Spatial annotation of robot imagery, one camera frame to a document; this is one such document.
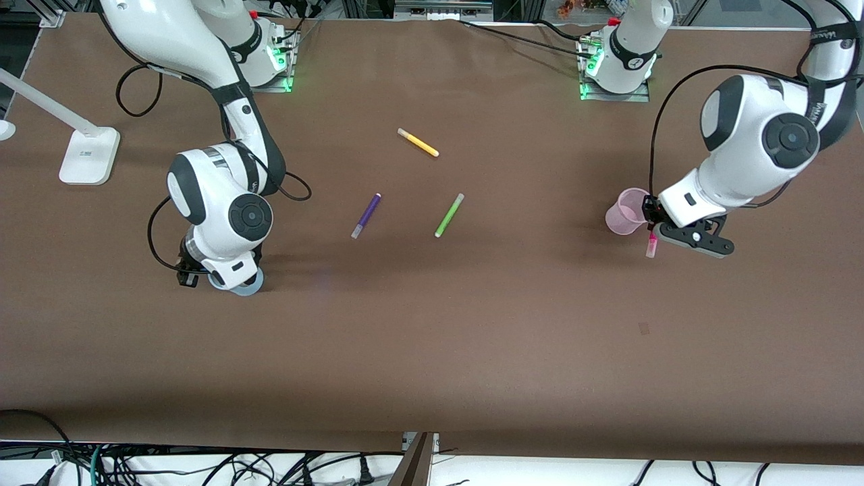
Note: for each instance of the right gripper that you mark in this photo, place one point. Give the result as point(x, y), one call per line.
point(187, 265)

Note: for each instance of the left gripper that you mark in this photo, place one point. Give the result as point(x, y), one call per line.
point(652, 208)

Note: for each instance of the pink marker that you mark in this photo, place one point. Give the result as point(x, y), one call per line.
point(651, 246)

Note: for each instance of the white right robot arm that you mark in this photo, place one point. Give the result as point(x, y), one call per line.
point(216, 196)

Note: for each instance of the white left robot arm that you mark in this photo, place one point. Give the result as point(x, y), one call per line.
point(742, 148)

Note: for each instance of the translucent blue cup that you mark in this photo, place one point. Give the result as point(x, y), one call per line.
point(248, 291)

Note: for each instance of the translucent pink cup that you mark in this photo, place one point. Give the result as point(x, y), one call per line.
point(621, 217)

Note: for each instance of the purple marker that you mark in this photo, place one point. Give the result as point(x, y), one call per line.
point(368, 213)

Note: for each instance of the white desk lamp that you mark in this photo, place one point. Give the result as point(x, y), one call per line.
point(88, 158)

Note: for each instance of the green marker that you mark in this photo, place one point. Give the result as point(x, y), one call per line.
point(449, 216)

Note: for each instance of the brown table cover sheet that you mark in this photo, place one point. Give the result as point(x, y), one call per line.
point(432, 337)

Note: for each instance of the small orange toy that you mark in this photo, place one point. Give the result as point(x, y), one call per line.
point(565, 8)

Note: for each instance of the yellow marker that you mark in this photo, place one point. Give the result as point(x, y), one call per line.
point(418, 142)

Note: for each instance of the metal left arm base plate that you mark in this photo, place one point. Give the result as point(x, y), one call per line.
point(611, 97)

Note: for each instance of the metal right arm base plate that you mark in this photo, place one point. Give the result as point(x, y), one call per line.
point(266, 87)

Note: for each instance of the aluminium frame rail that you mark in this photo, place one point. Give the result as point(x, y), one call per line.
point(439, 8)

